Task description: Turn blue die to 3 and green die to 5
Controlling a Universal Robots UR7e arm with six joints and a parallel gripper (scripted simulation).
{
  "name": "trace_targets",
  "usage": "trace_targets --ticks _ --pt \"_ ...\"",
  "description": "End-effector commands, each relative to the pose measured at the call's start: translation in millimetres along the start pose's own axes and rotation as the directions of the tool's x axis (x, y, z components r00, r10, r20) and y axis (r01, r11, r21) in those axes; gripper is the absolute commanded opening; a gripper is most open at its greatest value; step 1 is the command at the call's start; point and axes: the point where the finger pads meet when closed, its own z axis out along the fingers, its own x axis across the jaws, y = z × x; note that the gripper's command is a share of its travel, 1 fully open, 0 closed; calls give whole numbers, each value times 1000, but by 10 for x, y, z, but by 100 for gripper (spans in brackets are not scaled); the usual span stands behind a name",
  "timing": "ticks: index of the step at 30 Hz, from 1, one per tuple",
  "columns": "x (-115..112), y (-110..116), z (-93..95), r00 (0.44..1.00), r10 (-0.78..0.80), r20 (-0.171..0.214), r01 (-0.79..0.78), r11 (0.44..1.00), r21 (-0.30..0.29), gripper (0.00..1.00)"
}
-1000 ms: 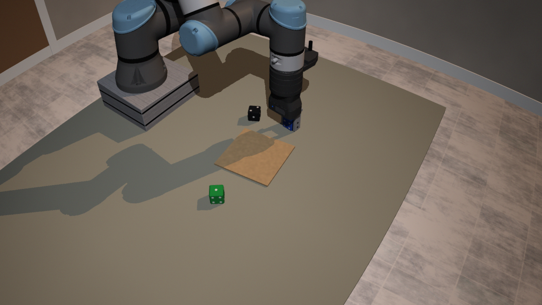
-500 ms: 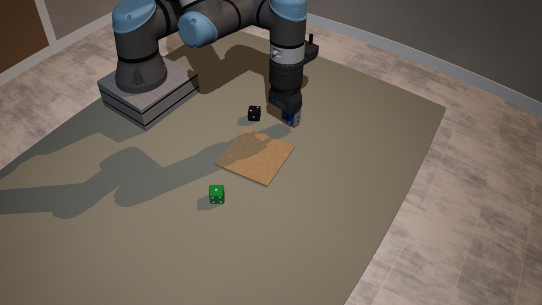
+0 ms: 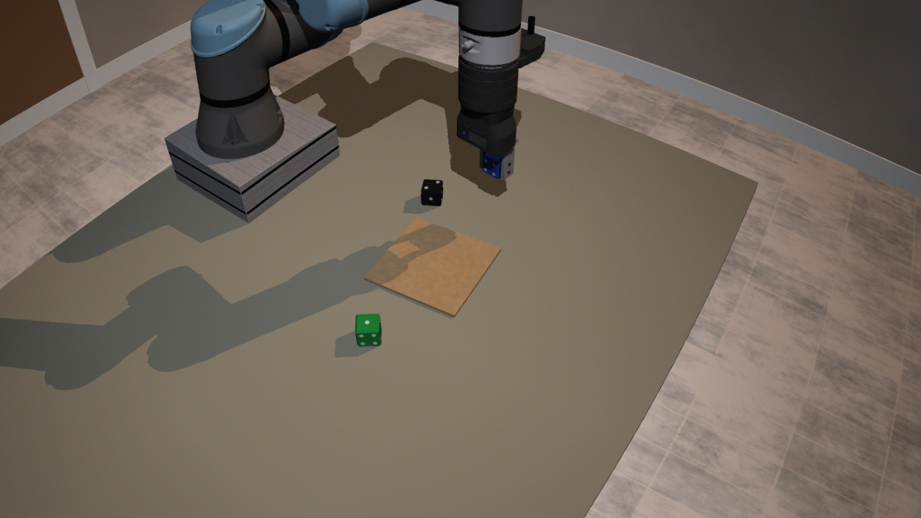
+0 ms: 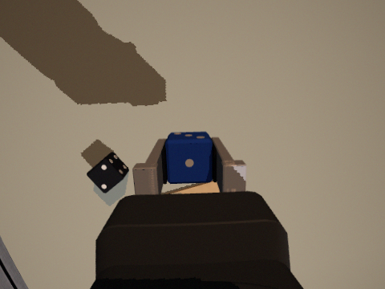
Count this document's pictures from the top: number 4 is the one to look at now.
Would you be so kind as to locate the blue die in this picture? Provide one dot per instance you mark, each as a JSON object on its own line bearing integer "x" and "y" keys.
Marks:
{"x": 189, "y": 157}

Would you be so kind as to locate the black die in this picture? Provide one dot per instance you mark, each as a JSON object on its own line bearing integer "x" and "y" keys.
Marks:
{"x": 108, "y": 172}

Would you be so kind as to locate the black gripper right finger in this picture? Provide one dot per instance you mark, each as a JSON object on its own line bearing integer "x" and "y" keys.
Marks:
{"x": 229, "y": 175}

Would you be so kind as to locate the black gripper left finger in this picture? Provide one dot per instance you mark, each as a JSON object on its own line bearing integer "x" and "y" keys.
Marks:
{"x": 150, "y": 176}

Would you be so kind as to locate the tan flat mat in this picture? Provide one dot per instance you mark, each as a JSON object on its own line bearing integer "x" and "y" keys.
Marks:
{"x": 210, "y": 187}

